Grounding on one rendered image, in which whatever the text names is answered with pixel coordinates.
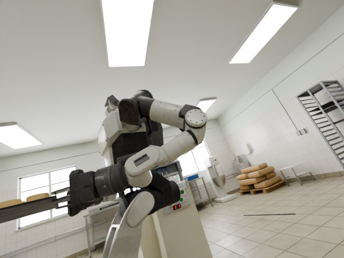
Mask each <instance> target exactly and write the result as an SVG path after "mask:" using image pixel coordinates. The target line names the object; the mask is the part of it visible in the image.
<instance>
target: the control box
mask: <svg viewBox="0 0 344 258"><path fill-rule="evenodd" d="M181 190H183V191H184V194H181V196H180V197H181V198H183V201H182V202H180V201H178V202H176V203H174V204H172V205H171V206H166V207H164V208H162V212H163V214H166V213H169V212H172V211H174V210H177V209H180V208H182V207H185V206H188V205H190V204H191V203H190V200H189V197H188V194H187V191H186V188H182V189H180V193H181ZM178 204H180V208H179V207H178ZM174 206H176V209H175V208H174Z"/></svg>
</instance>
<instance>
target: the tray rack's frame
mask: <svg viewBox="0 0 344 258"><path fill-rule="evenodd" d="M330 82H337V80H325V81H319V82H318V83H316V84H314V85H313V86H311V87H309V88H308V89H306V90H304V91H303V92H301V93H299V94H298V95H296V96H295V97H296V99H297V100H298V102H299V103H300V105H301V106H302V108H303V109H304V111H305V112H306V114H307V115H308V117H309V118H310V120H311V121H312V123H313V124H314V126H315V127H316V129H317V130H318V132H319V133H320V135H321V136H322V138H323V139H324V141H325V142H326V144H327V145H328V147H329V148H330V150H331V151H332V153H333V154H334V156H335V157H336V159H337V160H338V162H339V163H340V165H341V166H342V168H343V169H344V165H343V163H342V161H340V160H339V157H338V156H337V155H336V152H335V151H333V148H332V147H331V146H330V144H329V142H327V139H326V138H325V137H324V135H323V133H321V130H320V129H318V126H317V125H316V123H315V121H313V118H312V117H310V114H309V113H308V112H307V109H305V106H304V105H302V102H301V101H300V99H299V98H298V97H299V96H308V95H310V96H311V97H312V98H313V100H314V101H315V103H316V104H317V105H318V107H319V108H320V110H321V111H322V113H323V114H324V115H325V117H326V118H327V120H328V121H329V122H330V124H331V125H332V126H333V128H334V129H335V131H336V132H337V134H338V135H339V137H340V138H341V139H342V141H343V142H344V138H343V137H342V136H341V134H340V133H339V131H338V130H337V129H336V127H335V126H334V124H333V123H332V122H331V120H330V119H329V117H328V116H327V115H326V113H325V112H324V111H323V109H322V108H321V106H320V105H319V104H318V102H317V101H316V99H315V98H314V97H313V95H314V94H316V93H318V92H319V91H321V90H322V89H323V88H324V90H325V91H326V92H327V94H328V95H329V96H330V98H331V99H332V100H333V101H334V103H335V104H336V105H337V107H338V108H339V109H340V111H341V112H342V113H343V115H344V110H343V109H342V107H341V106H340V105H339V103H338V102H337V101H336V100H335V98H334V97H333V96H332V94H331V93H330V92H329V90H328V89H327V88H326V87H328V86H330V85H324V84H323V83H330ZM320 84H321V85H320Z"/></svg>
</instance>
